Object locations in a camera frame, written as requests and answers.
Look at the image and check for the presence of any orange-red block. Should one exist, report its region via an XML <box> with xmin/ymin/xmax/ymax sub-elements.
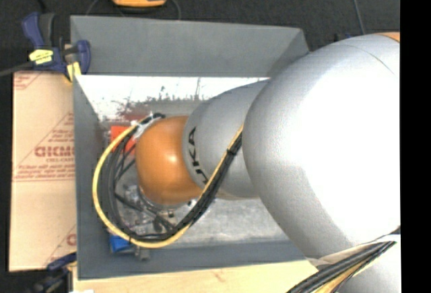
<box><xmin>109</xmin><ymin>125</ymin><xmax>137</xmax><ymax>153</ymax></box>

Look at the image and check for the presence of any brown cardboard board, red print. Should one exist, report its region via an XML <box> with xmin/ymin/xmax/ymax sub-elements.
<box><xmin>7</xmin><ymin>70</ymin><xmax>79</xmax><ymax>273</ymax></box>

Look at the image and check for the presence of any blue block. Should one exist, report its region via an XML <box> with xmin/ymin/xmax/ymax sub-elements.
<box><xmin>108</xmin><ymin>232</ymin><xmax>134</xmax><ymax>255</ymax></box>

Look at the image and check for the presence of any grey metal bin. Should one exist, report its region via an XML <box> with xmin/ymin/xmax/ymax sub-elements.
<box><xmin>69</xmin><ymin>15</ymin><xmax>319</xmax><ymax>281</ymax></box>

